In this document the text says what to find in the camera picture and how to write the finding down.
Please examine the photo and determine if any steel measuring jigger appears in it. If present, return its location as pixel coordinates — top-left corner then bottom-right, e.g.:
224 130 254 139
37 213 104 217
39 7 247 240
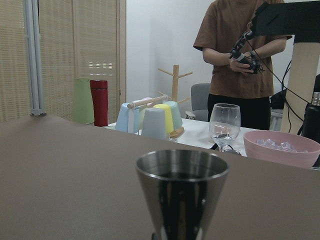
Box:
136 149 229 240

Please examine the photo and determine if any grey blue cup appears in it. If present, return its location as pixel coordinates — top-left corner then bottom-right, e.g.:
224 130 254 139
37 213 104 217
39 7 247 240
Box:
141 108 167 140

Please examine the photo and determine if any yellow cup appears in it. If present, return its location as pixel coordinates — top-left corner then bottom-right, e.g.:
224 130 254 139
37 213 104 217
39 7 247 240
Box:
154 103 174 134

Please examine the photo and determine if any pale green cup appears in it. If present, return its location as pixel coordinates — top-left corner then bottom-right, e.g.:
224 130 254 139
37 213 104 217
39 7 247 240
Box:
165 101 183 130

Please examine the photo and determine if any wooden cup rack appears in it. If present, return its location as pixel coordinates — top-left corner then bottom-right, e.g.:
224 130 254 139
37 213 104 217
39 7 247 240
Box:
127 94 185 139

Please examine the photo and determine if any wooden mug tree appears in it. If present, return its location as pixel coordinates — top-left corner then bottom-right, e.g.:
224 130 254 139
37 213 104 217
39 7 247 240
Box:
158 65 193 104

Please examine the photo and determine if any grey chair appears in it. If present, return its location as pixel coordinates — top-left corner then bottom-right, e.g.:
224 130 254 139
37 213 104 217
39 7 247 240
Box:
190 83 211 122

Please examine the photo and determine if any clear wine glass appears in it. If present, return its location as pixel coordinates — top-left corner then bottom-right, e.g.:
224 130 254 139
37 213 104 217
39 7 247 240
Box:
209 103 241 152

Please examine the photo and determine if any red thermos bottle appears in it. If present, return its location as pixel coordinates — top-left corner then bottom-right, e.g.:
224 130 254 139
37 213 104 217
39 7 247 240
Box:
90 80 108 127

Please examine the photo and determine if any green pitcher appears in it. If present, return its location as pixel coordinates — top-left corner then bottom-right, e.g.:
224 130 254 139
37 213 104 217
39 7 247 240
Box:
72 78 94 124

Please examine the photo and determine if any person in brown shirt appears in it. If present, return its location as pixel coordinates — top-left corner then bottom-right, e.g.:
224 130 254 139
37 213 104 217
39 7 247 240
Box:
193 0 291 130

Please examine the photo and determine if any pink bowl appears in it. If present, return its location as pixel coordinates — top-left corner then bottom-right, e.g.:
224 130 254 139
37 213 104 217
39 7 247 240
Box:
243 130 320 169

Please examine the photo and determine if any black water bottle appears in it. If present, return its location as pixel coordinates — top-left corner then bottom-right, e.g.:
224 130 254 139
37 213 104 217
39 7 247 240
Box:
301 92 320 143

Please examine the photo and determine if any black laptop monitor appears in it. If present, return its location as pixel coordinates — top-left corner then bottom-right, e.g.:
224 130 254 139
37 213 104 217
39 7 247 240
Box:
250 0 320 43

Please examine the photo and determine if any aluminium frame post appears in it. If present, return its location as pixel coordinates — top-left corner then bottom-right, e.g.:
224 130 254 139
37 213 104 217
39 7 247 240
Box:
23 0 47 116

